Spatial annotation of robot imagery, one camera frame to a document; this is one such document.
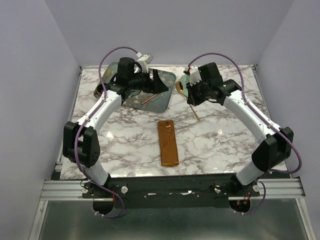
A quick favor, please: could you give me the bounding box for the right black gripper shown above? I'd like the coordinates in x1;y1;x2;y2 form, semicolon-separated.
186;77;211;106

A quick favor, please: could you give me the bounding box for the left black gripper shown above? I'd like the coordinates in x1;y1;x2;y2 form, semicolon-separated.
127;68;168;94

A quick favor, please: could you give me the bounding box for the gold spoon with flower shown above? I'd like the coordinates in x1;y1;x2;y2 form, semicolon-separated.
175;81;201;122

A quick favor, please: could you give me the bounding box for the orange-brown cloth napkin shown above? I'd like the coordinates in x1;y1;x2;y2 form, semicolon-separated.
157;120;179;167

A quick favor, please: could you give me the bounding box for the copper fork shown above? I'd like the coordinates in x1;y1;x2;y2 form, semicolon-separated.
165;123;172;140

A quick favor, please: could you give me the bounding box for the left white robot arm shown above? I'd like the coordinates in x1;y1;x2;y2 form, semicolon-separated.
62;54;168;198

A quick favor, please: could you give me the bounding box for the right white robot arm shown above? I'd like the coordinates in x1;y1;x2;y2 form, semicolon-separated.
184;62;294;196

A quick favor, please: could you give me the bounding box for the copper table knife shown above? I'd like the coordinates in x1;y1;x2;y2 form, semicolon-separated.
141;86;172;105

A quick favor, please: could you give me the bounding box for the teal floral serving tray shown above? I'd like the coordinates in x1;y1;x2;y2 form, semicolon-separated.
99;61;177;113

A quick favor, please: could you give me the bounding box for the mint green saucer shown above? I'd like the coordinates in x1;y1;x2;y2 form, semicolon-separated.
176;74;190;97

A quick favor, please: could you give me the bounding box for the copper black mug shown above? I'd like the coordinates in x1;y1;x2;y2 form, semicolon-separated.
93;84;104;99

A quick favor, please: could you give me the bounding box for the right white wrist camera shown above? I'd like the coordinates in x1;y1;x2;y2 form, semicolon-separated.
189;67;202;86

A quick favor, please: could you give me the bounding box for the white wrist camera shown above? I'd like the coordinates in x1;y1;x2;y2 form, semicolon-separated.
136;52;154;73
189;67;202;86

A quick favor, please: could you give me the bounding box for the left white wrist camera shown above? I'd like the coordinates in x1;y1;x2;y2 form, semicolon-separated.
136;52;154;73

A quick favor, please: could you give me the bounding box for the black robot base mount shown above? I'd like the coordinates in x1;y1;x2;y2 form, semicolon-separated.
82;173;260;209

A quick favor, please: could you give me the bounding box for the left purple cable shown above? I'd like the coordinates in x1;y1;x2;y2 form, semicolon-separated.
74;46;143;219

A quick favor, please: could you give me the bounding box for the aluminium frame rail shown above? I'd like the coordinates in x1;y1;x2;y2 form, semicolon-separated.
40;178;306;201

